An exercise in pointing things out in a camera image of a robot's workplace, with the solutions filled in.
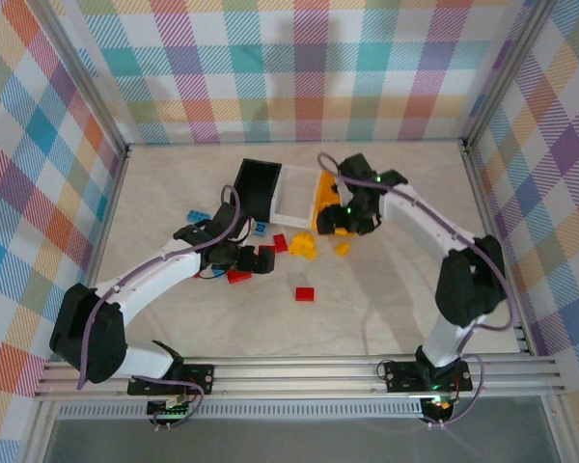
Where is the plaid fabric panel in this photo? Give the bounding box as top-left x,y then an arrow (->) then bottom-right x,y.
42,0 -> 546,145
0,0 -> 126,463
467,0 -> 579,463

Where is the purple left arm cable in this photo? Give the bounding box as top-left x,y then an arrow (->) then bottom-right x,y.
75,185 -> 245,431

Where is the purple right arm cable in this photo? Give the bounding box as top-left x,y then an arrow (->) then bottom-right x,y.
317,152 -> 520,428

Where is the black plastic bin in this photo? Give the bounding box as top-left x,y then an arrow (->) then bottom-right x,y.
231,157 -> 284,226

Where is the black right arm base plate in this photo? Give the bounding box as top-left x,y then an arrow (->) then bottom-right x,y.
383,360 -> 473,393

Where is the white plastic bin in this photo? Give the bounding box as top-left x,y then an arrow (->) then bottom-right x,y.
268,164 -> 322,229

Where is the yellow plastic bin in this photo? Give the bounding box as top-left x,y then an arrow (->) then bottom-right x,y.
312,168 -> 358,239

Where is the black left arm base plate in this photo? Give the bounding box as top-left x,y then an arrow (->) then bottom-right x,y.
127,364 -> 216,397

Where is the slotted grey cable duct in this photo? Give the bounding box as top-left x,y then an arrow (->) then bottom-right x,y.
56,402 -> 427,421

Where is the aluminium side frame rail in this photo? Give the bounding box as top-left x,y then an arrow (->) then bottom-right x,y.
461,138 -> 537,357
84,144 -> 132,290

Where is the aluminium mounting rail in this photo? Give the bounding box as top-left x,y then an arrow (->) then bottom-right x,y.
33,356 -> 564,402

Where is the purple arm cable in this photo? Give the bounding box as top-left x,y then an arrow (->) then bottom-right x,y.
317,152 -> 520,428
75,185 -> 245,431

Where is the aluminium frame post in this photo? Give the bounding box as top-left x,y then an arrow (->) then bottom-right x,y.
31,0 -> 132,153
461,0 -> 561,150

